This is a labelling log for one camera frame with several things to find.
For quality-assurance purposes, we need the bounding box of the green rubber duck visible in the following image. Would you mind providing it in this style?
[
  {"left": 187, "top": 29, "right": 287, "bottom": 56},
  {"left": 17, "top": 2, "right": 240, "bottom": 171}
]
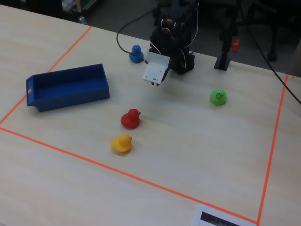
[{"left": 210, "top": 88, "right": 228, "bottom": 106}]

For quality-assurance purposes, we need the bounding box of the red rubber duck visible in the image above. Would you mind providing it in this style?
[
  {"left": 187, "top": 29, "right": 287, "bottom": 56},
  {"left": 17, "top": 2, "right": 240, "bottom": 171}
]
[{"left": 120, "top": 108, "right": 141, "bottom": 129}]

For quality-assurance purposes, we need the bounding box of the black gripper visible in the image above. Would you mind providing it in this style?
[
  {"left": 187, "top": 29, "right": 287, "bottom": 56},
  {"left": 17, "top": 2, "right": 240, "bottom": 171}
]
[{"left": 150, "top": 27, "right": 183, "bottom": 87}]

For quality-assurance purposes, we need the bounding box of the blue rubber duck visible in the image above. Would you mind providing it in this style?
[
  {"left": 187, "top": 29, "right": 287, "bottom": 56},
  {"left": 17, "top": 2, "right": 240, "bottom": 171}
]
[{"left": 129, "top": 44, "right": 144, "bottom": 64}]

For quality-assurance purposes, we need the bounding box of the black office chair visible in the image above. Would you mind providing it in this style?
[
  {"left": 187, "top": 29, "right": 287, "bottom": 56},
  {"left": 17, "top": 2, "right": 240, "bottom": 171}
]
[{"left": 239, "top": 0, "right": 299, "bottom": 62}]

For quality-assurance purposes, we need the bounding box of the white paper with black bar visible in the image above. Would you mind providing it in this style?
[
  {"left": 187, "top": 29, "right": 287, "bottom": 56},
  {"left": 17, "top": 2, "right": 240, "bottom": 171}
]
[{"left": 191, "top": 204, "right": 258, "bottom": 226}]

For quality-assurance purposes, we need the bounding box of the yellow rubber duck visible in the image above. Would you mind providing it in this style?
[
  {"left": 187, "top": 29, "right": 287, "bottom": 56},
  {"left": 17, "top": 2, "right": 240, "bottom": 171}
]
[{"left": 111, "top": 133, "right": 133, "bottom": 154}]

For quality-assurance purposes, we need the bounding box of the black table cable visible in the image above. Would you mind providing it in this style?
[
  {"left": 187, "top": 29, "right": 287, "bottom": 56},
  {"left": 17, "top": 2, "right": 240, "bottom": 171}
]
[{"left": 244, "top": 21, "right": 301, "bottom": 105}]

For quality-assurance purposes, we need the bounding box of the black camera stand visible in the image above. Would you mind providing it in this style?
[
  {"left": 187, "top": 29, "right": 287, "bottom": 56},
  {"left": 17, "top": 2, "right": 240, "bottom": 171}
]
[{"left": 213, "top": 0, "right": 243, "bottom": 72}]

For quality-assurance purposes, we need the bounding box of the blue plastic box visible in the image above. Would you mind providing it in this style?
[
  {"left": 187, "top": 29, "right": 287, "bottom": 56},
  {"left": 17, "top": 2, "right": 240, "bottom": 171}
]
[{"left": 25, "top": 63, "right": 111, "bottom": 113}]

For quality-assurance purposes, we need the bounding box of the orange tape strip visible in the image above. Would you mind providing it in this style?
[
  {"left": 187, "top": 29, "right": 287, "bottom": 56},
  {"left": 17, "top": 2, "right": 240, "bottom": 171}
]
[
  {"left": 0, "top": 25, "right": 93, "bottom": 126},
  {"left": 257, "top": 73, "right": 289, "bottom": 226},
  {"left": 0, "top": 126, "right": 260, "bottom": 225}
]

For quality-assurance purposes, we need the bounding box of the red clamp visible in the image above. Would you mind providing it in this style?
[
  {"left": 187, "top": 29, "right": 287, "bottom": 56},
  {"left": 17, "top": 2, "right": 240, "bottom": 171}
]
[{"left": 231, "top": 39, "right": 241, "bottom": 53}]

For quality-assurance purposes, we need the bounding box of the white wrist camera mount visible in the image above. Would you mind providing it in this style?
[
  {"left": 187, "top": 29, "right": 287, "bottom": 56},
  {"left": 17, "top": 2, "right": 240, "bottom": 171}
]
[{"left": 142, "top": 52, "right": 171, "bottom": 84}]

